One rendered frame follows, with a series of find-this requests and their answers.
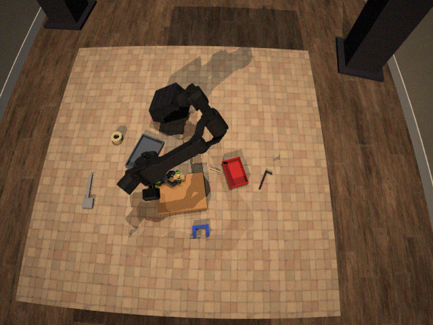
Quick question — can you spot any tan ring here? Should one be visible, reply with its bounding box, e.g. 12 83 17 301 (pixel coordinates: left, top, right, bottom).
111 131 123 144

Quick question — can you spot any blue c-shaped clamp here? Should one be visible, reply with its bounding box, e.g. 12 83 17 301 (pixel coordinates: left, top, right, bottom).
190 224 210 238

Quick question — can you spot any red tray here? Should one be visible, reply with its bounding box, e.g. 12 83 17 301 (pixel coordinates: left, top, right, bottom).
222 156 249 189

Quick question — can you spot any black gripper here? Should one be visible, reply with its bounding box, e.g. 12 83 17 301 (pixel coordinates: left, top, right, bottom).
142 151 160 201

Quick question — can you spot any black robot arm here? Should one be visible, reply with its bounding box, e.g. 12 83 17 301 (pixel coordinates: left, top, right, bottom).
116 83 229 195

